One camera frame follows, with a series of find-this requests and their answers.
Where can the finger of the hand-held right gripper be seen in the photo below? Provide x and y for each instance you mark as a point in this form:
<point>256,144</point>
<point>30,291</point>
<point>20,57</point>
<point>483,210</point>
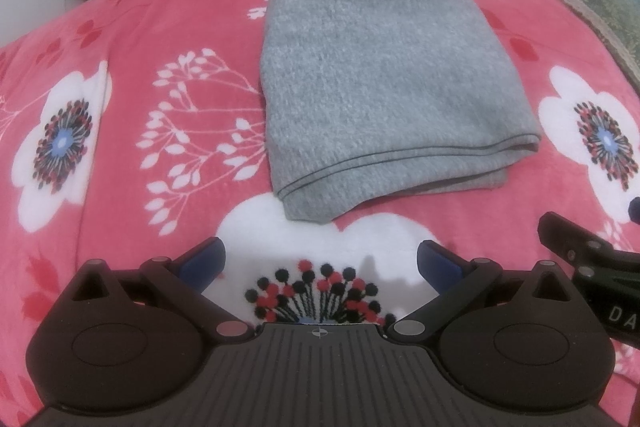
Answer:
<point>635,209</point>
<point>565,237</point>

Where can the red floral blanket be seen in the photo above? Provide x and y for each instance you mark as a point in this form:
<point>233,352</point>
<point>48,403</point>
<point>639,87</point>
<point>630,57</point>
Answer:
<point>150,32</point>

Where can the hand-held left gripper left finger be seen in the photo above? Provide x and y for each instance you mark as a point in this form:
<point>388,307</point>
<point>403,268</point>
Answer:
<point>205,264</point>

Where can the grey pants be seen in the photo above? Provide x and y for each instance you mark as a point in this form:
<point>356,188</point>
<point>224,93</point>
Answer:
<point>380,87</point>

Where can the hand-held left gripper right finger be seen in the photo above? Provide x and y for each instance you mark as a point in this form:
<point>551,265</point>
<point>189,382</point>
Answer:
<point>435,267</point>

